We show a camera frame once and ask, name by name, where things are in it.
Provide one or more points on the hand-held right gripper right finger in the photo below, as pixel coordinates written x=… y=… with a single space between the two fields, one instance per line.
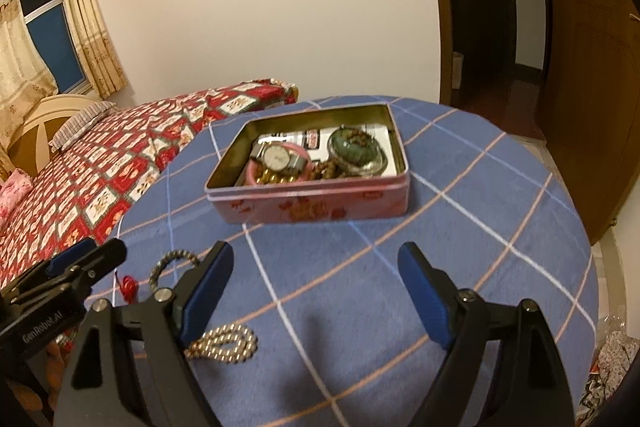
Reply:
x=425 y=302

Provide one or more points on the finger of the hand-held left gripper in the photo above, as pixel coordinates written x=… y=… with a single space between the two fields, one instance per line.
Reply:
x=75 y=254
x=100 y=257

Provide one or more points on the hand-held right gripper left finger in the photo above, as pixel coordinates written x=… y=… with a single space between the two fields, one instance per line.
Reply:
x=205 y=302

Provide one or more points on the pink metal tin box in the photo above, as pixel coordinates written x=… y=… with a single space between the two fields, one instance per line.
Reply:
x=310 y=207

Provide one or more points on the silver wristwatch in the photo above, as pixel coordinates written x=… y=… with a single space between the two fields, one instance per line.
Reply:
x=275 y=156

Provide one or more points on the green jade bangle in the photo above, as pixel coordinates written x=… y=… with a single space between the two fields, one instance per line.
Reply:
x=355 y=152

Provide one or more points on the pink bangle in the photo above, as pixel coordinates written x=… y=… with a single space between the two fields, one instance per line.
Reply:
x=306 y=167

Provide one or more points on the blue plaid tablecloth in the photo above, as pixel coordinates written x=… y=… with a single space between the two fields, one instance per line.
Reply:
x=350 y=307

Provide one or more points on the red printed bedspread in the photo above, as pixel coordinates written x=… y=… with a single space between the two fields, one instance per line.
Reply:
x=100 y=177

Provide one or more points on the pink pillow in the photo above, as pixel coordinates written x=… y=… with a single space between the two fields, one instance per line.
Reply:
x=12 y=194

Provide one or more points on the striped pillow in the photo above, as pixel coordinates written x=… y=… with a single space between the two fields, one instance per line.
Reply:
x=80 y=122

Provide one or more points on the cream wooden headboard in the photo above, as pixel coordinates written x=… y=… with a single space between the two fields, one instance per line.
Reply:
x=40 y=117

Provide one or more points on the wide beige floral curtain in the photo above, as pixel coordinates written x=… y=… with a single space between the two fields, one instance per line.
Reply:
x=22 y=67

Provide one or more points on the crumpled plastic bags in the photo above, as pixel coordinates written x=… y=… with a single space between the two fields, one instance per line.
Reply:
x=615 y=357

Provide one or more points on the window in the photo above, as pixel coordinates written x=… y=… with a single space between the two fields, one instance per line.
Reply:
x=55 y=37

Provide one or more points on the narrow beige floral curtain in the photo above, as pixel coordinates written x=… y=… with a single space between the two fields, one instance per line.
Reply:
x=90 y=22

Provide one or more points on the white waste bin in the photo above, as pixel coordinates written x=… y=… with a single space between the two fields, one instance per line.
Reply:
x=457 y=69

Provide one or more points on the brown wooden door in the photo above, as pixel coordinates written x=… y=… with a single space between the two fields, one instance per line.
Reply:
x=585 y=82

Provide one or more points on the wooden door frame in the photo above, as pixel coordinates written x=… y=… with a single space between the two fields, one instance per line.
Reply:
x=437 y=7

